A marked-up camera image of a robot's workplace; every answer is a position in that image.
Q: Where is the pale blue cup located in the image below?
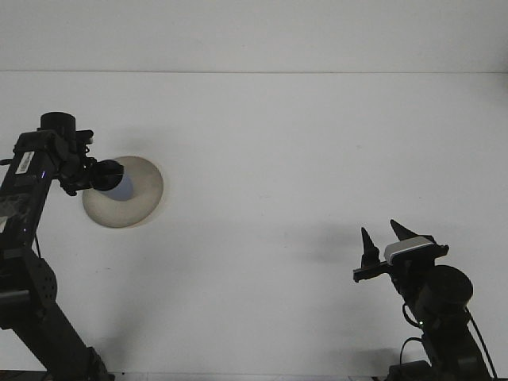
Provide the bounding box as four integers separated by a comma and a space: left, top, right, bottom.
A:
109, 173, 135, 202

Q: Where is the pale round plate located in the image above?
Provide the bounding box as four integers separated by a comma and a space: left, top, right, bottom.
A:
82, 156, 164, 230

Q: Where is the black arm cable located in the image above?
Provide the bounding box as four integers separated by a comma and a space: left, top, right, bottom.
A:
399, 308, 498, 380

